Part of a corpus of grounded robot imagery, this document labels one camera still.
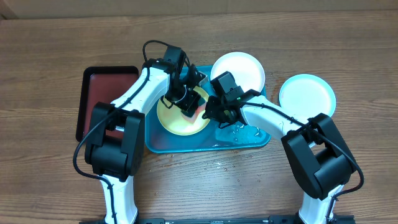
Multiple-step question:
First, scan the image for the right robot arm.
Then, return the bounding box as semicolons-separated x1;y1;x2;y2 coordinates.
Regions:
203;72;360;223

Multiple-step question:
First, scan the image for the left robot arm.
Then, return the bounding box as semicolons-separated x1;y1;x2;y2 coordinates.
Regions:
79;45;208;223

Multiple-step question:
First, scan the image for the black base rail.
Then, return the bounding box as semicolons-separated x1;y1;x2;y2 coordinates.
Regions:
79;213;356;224

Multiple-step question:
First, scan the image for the yellow-green plate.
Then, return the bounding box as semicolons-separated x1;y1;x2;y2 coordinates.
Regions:
156;100;210;136

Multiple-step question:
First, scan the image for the teal plastic tray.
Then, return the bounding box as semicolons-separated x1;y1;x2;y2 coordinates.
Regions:
144;64;272;154

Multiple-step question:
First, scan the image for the light blue plate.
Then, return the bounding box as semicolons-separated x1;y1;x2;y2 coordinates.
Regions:
279;74;336;118

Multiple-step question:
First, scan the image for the white plate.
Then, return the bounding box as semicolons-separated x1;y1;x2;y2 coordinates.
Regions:
210;52;266;92

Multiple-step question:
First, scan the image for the green and orange sponge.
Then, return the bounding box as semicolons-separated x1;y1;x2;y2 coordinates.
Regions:
181;98;206;124

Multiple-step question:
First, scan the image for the black and red tray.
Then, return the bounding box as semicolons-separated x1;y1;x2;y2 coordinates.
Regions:
75;66;139;141

